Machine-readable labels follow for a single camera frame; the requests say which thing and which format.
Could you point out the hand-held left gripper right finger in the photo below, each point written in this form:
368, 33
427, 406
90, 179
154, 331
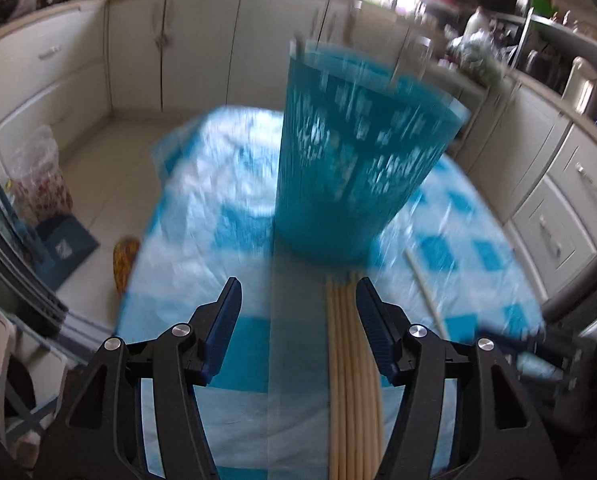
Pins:
378, 340

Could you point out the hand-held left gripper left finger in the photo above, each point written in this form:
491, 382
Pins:
218, 340

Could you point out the bundle of wooden chopsticks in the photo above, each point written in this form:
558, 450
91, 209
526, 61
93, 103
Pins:
351, 385

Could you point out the single pale chopstick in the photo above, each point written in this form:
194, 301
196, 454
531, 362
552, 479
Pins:
425, 290

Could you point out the blue perforated plastic basket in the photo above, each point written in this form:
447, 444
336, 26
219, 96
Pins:
348, 160

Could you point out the orange patterned slipper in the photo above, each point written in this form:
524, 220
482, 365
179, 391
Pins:
125, 260

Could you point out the blue checkered tablecloth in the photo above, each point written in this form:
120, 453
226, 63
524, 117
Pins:
203, 210

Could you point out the blue cardboard box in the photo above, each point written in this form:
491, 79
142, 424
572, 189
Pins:
63, 247

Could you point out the clear flowered plastic bag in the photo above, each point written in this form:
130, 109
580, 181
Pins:
38, 185

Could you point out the white panelled drawer cabinets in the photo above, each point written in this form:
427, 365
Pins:
553, 170

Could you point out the white base cabinets with doors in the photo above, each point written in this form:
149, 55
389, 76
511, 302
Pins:
203, 50

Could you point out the bag of green vegetables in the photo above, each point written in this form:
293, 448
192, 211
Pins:
473, 55

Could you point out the cream electric thermos pot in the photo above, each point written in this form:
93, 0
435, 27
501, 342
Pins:
581, 87

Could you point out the white drawer cabinet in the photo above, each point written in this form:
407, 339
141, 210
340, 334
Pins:
38, 70

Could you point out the white jug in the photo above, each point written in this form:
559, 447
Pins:
478, 25

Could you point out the metal counter shelf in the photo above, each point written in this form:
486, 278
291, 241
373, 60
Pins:
528, 30

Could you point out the green plastic board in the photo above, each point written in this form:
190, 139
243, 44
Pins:
541, 5

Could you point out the dark furniture frame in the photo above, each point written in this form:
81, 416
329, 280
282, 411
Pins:
593, 335

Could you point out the dark sliding door frame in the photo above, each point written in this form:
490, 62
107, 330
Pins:
8, 260

